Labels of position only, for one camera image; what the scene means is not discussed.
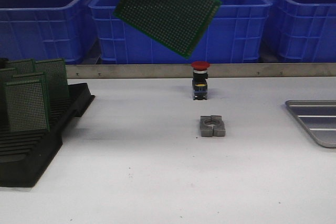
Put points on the green perforated circuit board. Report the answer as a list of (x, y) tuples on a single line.
[(176, 24), (30, 76), (26, 103)]

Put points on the rear right green circuit board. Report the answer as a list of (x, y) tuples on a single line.
[(56, 75)]

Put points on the rear left green circuit board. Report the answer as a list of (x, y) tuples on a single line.
[(22, 66)]

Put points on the left middle green circuit board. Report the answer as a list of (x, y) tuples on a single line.
[(6, 76)]

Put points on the black slotted board rack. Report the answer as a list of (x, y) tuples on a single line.
[(26, 155)]

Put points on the metal tray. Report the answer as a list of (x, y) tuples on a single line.
[(317, 118)]

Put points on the left blue plastic bin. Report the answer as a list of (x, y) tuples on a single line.
[(47, 29)]

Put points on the blue plastic bin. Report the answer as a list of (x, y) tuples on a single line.
[(47, 29), (233, 36), (301, 30)]

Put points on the center blue plastic bin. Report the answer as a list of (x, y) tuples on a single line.
[(233, 36)]

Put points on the red emergency stop button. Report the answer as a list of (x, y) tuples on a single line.
[(199, 81)]

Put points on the grey split clamp block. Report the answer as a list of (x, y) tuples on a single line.
[(212, 126)]

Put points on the right blue plastic bin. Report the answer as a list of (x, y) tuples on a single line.
[(301, 30)]

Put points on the metal table edge rail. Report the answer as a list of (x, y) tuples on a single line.
[(231, 70)]

